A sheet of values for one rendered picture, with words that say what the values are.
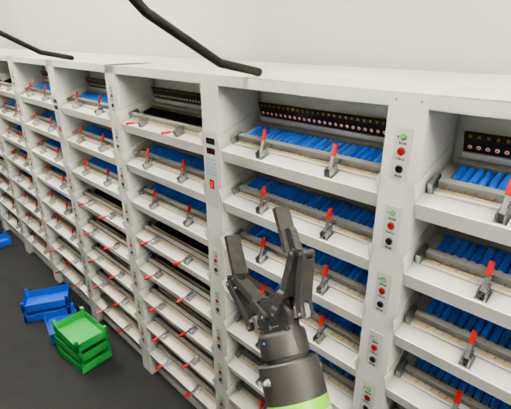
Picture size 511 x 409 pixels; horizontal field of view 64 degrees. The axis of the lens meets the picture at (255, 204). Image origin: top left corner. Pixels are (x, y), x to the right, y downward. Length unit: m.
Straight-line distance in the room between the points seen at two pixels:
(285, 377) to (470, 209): 0.60
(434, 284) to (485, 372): 0.24
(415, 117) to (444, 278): 0.40
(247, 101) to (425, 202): 0.75
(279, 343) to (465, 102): 0.61
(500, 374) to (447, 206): 0.42
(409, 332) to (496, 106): 0.62
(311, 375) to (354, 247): 0.63
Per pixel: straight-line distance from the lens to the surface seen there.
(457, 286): 1.10
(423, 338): 1.22
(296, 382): 0.62
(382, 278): 1.15
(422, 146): 1.00
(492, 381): 1.18
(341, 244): 1.20
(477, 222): 1.00
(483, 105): 0.94
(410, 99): 1.00
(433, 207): 1.02
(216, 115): 1.42
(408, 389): 1.35
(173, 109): 1.90
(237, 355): 1.90
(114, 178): 2.38
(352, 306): 1.28
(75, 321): 2.99
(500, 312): 1.07
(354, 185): 1.11
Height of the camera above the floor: 1.87
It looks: 22 degrees down
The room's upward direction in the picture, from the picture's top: straight up
